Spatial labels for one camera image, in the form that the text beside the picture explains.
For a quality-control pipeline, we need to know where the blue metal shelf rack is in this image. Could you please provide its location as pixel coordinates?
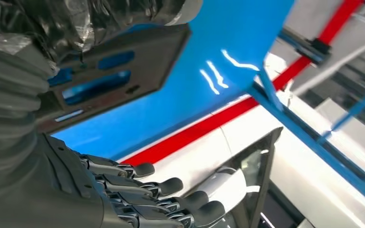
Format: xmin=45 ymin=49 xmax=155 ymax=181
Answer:
xmin=51 ymin=0 xmax=365 ymax=213

